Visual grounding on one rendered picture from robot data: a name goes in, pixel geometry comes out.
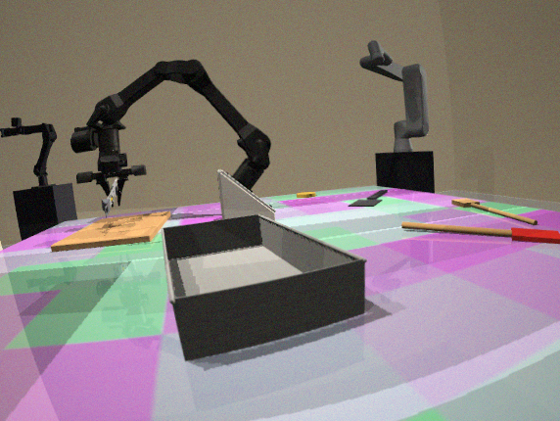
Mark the red-headed mallet with wooden handle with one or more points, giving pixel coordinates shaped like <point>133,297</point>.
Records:
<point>521,234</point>

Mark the light wooden board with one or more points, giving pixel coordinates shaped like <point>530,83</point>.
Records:
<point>121,230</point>

